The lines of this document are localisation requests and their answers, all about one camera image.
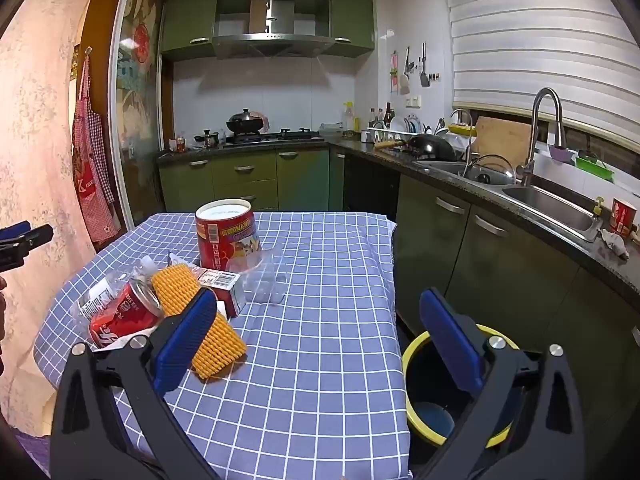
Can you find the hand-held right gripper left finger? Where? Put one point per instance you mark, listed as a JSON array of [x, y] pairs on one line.
[[185, 340]]

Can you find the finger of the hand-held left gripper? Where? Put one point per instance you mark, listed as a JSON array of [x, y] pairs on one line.
[[30, 240], [12, 232]]

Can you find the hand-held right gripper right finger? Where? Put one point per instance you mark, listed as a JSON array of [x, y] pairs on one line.
[[450, 335]]

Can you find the orange ridged wrapper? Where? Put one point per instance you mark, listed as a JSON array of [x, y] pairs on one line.
[[220, 345]]

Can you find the yellow-rimmed trash bin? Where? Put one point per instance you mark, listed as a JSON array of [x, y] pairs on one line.
[[425, 385]]

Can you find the red soda can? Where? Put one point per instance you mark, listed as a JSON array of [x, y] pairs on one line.
[[125, 315]]

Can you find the red and white milk carton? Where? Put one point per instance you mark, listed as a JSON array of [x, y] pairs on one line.
[[225, 285]]

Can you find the crushed clear plastic bottle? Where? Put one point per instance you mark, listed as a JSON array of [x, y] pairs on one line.
[[95, 300]]

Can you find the clear plastic cup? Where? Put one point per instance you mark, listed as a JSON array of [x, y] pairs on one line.
[[260, 280]]

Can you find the red instant noodle cup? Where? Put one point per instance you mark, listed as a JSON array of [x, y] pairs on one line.
[[225, 240]]

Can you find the red checked apron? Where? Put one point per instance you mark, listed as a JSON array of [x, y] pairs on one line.
[[92, 170]]

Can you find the blue checked tablecloth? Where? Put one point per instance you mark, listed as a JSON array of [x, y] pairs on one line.
[[310, 360]]

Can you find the steel sink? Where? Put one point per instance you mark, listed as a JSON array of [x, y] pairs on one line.
[[550, 210]]

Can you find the printed sliding door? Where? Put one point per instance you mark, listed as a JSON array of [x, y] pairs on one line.
[[135, 110]]

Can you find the glass pot lid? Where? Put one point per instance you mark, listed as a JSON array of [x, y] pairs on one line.
[[492, 172]]

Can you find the small red can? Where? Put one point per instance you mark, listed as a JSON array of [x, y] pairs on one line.
[[181, 145]]

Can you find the white rag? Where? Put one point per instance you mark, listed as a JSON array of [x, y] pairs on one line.
[[615, 245]]

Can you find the purple patterned clothing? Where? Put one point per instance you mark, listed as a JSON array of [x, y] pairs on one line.
[[35, 460]]

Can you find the yellow clip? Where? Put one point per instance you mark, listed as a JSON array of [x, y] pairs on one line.
[[598, 206]]

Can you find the wooden rolling pin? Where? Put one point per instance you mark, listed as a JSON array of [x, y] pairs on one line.
[[387, 144]]

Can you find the small steel pot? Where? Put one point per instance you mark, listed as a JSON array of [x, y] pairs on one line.
[[207, 139]]

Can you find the wooden cutting board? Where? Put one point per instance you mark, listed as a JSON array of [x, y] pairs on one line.
[[500, 137]]

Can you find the yellow plastic tray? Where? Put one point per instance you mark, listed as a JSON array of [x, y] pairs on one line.
[[462, 130]]

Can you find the red paper cup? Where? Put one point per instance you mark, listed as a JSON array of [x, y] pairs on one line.
[[622, 217]]

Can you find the white dish rack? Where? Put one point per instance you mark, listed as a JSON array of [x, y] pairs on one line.
[[395, 132]]

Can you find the purple plastic tray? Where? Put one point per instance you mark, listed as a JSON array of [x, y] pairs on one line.
[[560, 154]]

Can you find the dark stone countertop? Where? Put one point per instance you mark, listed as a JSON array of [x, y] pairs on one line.
[[352, 146]]

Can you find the tall steel kitchen faucet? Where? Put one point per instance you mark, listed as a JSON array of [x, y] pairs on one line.
[[531, 135]]

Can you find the small steel tap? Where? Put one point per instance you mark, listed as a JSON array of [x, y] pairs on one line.
[[469, 119]]

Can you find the green plastic tray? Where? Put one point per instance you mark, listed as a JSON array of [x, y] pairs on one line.
[[595, 170]]

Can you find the black lidded wok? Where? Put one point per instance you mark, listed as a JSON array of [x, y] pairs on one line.
[[245, 121]]

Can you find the black gas stove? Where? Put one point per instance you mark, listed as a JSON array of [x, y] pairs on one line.
[[290, 136]]

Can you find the plastic oil bottle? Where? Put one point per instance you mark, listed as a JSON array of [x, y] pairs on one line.
[[348, 120]]

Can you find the pink and white hanging utensil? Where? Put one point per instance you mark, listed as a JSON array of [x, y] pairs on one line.
[[404, 84]]

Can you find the black hanging spatula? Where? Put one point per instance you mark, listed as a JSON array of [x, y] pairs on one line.
[[425, 80]]

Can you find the green upper cabinets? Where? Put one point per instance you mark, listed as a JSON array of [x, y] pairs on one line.
[[190, 15]]

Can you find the steel range hood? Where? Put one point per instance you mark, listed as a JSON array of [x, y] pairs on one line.
[[272, 40]]

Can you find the white window blind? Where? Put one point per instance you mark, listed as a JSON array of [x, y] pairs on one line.
[[540, 35]]

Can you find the white wall socket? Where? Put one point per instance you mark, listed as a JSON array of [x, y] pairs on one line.
[[413, 101]]

